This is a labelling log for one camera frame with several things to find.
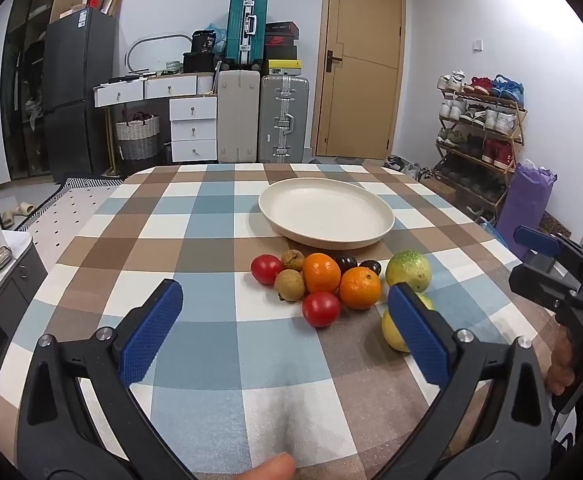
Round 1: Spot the white drawer dresser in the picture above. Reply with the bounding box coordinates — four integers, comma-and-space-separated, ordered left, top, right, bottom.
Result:
94, 72, 218, 163

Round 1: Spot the cream round plate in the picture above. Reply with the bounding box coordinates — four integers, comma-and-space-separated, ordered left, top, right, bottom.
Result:
258, 178, 396, 250

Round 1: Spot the blue plastic bag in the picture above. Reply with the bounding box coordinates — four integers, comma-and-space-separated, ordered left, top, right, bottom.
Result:
206, 23, 228, 53

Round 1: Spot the grey cabinet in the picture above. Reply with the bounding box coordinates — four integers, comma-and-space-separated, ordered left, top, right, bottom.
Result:
0, 232, 49, 401

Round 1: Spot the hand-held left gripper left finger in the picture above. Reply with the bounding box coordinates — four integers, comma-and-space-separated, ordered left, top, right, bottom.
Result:
17, 278, 197, 480

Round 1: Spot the pair of grey sneakers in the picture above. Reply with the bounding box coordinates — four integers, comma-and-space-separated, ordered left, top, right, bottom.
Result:
385, 155, 435, 181

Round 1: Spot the yellow green guava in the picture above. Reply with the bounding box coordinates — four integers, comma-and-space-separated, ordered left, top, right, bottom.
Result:
382, 292, 436, 353
385, 250, 432, 293

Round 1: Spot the black refrigerator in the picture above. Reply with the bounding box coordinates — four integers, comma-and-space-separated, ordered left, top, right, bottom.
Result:
41, 8, 118, 183

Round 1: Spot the black bag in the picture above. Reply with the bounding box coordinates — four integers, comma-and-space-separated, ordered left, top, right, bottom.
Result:
182, 30, 224, 74

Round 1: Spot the person's left hand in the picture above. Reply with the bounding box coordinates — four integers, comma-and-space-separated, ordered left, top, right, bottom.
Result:
231, 452, 297, 480

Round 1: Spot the beige suitcase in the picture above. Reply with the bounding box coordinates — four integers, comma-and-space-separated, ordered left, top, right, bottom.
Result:
216, 69, 261, 164

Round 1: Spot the black white striped rug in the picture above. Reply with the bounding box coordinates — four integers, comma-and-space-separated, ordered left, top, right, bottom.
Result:
15, 176, 124, 233

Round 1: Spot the purple bag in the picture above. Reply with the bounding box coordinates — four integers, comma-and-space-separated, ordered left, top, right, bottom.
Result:
495, 160, 557, 261

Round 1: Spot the brown patterned doormat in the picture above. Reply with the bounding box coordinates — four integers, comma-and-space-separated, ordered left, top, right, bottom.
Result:
539, 211, 575, 241

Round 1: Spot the dark brown longan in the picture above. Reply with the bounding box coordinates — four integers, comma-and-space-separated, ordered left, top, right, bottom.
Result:
280, 249, 305, 273

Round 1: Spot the person's right hand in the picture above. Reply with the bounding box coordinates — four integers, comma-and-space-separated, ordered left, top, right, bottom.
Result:
546, 332, 579, 396

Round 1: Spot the tan wooden door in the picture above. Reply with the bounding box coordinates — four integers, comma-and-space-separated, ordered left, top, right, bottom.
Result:
313, 0, 406, 161

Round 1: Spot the black red shoe box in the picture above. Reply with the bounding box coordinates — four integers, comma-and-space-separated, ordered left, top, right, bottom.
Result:
264, 35, 298, 60

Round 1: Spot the woven laundry basket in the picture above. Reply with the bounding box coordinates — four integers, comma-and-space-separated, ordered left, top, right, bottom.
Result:
116, 112, 161, 162

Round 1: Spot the grey arched frame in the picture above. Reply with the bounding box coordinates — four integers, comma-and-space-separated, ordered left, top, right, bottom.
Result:
126, 35, 192, 73

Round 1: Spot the shoe rack with shoes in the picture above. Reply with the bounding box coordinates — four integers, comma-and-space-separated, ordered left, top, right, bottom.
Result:
435, 71, 526, 211

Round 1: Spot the grey aluminium suitcase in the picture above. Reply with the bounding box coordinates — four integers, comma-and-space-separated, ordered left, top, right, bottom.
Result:
258, 74, 310, 164

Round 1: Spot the dark glass wardrobe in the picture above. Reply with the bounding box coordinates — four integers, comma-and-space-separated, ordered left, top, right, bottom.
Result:
0, 0, 67, 183

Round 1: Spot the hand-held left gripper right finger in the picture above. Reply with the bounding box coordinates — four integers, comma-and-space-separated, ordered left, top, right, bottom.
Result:
371, 282, 552, 480

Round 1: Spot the light brown longan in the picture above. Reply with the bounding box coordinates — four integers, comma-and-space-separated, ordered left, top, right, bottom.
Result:
274, 269, 306, 303

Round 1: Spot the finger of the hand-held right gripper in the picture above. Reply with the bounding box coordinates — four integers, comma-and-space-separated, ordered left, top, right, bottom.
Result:
514, 226, 583, 273
509, 262, 583, 313

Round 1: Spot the teal suitcase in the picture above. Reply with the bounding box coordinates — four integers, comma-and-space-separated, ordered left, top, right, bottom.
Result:
225, 0, 268, 72

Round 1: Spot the orange tangerine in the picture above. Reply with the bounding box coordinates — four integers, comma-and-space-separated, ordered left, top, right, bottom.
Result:
339, 266, 383, 310
302, 253, 342, 295

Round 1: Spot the red tomato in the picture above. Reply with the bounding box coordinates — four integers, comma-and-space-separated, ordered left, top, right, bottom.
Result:
250, 254, 284, 286
302, 291, 342, 329

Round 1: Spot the white dotted blanket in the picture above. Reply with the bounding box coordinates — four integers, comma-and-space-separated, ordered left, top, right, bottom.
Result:
18, 185, 122, 281

